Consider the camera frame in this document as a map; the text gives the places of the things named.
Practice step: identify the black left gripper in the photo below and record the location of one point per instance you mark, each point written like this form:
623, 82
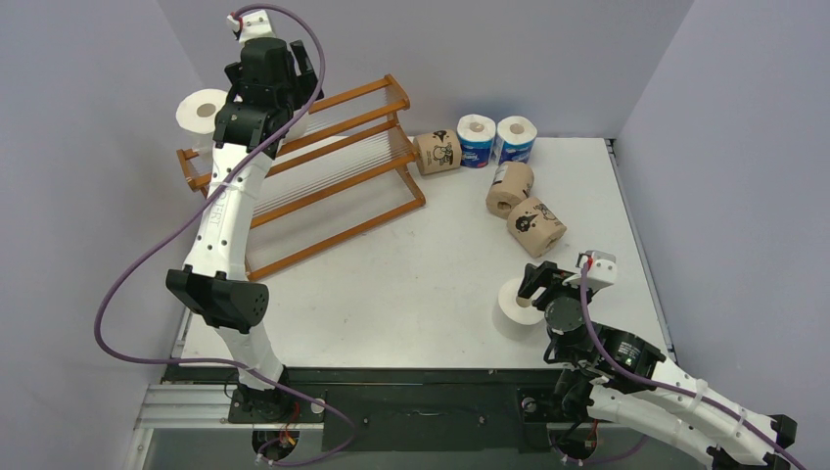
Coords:
305, 83

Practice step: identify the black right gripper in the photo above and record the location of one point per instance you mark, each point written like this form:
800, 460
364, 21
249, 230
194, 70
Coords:
544, 281

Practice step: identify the white toilet paper roll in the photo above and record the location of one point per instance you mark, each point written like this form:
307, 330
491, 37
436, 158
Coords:
299, 128
196, 114
512, 317

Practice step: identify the brown roll black print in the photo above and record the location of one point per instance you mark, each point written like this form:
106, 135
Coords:
535, 227

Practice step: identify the orange wooden tiered shelf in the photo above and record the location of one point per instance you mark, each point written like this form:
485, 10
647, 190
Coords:
348, 174

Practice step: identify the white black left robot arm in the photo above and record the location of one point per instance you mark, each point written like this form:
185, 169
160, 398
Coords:
213, 282

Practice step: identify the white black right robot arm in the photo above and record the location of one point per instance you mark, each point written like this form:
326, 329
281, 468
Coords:
615, 376

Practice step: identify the brown wrapped roll plain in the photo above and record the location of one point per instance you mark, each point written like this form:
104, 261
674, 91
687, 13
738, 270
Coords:
510, 186

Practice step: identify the blue wrapped toilet roll right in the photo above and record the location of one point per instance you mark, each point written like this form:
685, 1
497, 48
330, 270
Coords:
514, 139

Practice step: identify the blue wrapped toilet roll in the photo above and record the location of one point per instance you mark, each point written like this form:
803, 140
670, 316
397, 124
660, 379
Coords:
476, 134
514, 139

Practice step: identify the brown wrapped roll with cartoon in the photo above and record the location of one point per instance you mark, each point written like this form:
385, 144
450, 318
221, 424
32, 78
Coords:
437, 151

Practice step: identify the blue wrapped toilet roll left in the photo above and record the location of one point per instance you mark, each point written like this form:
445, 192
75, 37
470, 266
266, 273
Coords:
476, 134

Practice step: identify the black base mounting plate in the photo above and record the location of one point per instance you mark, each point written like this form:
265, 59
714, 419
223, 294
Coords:
376, 409

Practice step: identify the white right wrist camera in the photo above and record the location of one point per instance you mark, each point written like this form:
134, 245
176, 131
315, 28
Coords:
597, 270

